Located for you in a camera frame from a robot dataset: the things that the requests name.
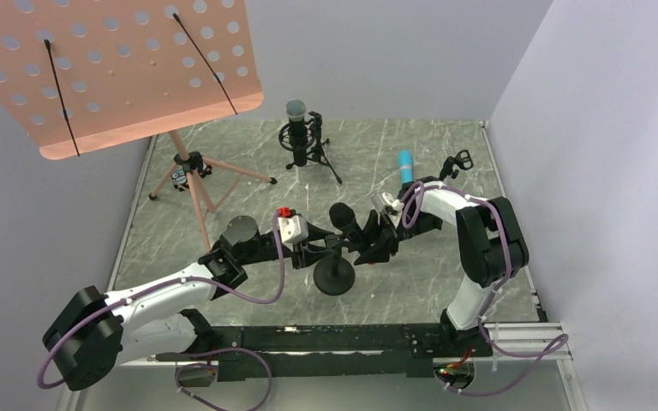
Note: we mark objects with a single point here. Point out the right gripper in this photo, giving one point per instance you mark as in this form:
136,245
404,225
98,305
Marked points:
384,234

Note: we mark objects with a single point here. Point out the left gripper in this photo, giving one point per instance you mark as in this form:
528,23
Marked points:
308,247

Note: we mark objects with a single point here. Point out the black round-base mic stand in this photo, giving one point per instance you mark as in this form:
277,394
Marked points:
333,274

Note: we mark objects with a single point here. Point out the black microphone orange end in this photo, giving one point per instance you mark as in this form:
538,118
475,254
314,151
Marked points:
343,218

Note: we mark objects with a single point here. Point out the blue microphone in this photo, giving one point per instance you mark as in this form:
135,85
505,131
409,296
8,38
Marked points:
406,166

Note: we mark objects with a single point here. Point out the black microphone silver grille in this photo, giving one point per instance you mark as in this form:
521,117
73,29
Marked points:
297,131

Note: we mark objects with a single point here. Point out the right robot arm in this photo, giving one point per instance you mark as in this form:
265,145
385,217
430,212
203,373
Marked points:
491,245

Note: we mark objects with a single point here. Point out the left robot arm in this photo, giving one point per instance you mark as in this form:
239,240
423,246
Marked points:
97,331

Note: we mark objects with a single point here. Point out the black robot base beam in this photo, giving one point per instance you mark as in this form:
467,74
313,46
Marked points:
413,349

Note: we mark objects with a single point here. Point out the pink perforated music stand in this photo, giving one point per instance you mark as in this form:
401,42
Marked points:
82,76

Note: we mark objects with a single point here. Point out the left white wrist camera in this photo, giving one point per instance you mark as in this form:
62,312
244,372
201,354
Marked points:
293,227

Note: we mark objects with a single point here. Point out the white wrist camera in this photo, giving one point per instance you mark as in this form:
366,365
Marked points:
387,204
293,227

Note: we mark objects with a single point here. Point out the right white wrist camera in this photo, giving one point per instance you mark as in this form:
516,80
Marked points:
387,204

